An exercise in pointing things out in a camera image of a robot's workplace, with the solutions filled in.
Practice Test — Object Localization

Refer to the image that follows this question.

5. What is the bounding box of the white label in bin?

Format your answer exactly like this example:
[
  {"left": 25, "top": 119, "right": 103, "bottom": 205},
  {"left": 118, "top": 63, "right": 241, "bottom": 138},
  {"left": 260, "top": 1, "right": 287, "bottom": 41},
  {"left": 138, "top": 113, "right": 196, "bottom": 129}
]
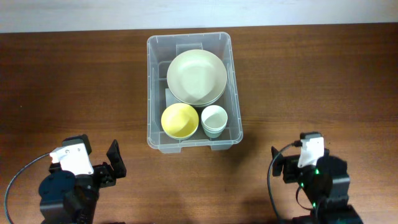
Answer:
[{"left": 165, "top": 88, "right": 180, "bottom": 108}]

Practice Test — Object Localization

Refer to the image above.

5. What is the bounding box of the beige bowl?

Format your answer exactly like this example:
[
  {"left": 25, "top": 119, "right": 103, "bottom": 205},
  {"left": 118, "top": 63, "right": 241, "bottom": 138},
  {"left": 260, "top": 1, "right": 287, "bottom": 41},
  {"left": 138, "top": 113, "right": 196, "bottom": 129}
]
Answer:
[{"left": 167, "top": 49, "right": 228, "bottom": 105}]

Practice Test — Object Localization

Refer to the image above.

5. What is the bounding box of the cream cup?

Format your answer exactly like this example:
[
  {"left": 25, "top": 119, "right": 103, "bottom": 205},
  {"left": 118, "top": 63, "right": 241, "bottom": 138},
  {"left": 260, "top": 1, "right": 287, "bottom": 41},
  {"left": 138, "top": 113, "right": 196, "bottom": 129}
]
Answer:
[{"left": 201, "top": 105, "right": 228, "bottom": 128}]

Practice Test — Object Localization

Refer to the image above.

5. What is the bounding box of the clear plastic storage bin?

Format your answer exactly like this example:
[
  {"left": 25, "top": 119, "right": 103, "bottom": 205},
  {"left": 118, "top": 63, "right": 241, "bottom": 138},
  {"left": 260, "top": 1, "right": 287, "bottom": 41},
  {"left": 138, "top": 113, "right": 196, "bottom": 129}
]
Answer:
[{"left": 147, "top": 32, "right": 243, "bottom": 154}]

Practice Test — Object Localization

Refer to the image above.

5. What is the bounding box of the mint green cup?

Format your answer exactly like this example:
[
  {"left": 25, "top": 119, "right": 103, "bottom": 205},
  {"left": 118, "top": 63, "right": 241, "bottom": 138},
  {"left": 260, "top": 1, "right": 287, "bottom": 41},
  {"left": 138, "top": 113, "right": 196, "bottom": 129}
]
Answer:
[{"left": 204, "top": 130, "right": 222, "bottom": 138}]

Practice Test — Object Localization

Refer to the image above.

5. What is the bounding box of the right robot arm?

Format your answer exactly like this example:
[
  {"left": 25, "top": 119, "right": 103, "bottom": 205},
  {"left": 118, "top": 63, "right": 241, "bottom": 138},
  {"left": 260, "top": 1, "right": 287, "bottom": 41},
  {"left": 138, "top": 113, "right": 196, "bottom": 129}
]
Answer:
[{"left": 267, "top": 147, "right": 363, "bottom": 224}]

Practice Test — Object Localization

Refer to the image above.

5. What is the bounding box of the yellow small bowl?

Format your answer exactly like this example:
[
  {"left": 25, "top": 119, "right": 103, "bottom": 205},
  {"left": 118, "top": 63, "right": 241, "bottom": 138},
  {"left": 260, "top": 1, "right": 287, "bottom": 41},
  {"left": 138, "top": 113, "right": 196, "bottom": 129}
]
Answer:
[{"left": 161, "top": 103, "right": 199, "bottom": 133}]

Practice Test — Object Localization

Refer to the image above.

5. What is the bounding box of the white small bowl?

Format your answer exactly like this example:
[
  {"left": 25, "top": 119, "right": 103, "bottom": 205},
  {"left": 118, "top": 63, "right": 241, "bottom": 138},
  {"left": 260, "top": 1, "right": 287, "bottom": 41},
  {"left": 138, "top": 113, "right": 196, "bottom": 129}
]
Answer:
[{"left": 165, "top": 131, "right": 195, "bottom": 141}]

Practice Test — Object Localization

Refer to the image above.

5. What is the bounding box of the grey cup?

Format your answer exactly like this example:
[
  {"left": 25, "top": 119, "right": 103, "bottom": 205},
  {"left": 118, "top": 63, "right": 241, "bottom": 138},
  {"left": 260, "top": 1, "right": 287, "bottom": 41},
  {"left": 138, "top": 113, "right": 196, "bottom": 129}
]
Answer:
[{"left": 202, "top": 124, "right": 225, "bottom": 133}]

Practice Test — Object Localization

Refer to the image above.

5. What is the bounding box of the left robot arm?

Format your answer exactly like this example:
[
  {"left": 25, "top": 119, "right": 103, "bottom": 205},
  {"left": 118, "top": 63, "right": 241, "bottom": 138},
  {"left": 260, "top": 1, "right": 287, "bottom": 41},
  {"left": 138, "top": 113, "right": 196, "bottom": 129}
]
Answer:
[{"left": 39, "top": 134, "right": 127, "bottom": 223}]

